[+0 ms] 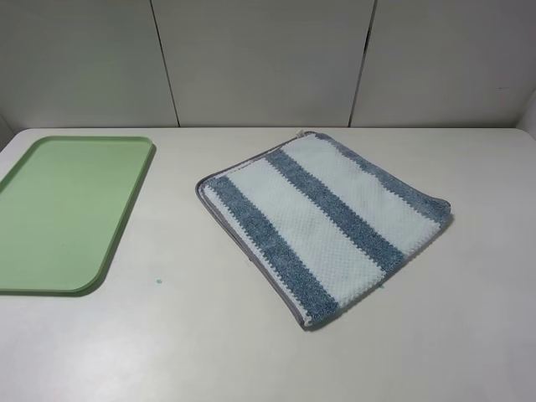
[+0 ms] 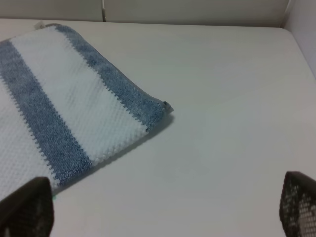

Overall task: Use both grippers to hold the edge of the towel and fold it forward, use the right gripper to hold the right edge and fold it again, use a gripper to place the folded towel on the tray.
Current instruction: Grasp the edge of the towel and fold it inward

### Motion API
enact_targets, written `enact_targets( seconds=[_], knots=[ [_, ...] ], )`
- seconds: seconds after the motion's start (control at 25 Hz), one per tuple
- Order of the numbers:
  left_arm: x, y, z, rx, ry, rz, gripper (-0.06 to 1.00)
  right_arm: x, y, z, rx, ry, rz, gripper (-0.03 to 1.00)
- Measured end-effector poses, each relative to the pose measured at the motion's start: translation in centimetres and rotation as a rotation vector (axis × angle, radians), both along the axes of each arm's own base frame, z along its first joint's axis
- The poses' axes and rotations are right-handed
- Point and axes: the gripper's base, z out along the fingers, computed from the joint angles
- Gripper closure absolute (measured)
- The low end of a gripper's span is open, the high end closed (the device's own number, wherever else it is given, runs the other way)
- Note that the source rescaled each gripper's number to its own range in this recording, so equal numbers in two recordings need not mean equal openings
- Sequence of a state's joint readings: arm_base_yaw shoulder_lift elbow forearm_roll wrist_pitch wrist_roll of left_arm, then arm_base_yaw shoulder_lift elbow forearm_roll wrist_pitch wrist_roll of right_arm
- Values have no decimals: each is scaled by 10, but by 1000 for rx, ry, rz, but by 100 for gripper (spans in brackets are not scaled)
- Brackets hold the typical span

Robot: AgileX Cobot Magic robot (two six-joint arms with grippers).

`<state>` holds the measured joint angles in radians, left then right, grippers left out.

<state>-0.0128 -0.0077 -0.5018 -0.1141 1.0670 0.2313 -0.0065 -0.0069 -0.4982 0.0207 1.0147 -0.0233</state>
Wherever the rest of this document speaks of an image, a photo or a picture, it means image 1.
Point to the green plastic tray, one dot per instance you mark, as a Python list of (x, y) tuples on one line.
[(64, 206)]

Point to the blue white striped towel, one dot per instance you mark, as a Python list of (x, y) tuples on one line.
[(325, 226)]

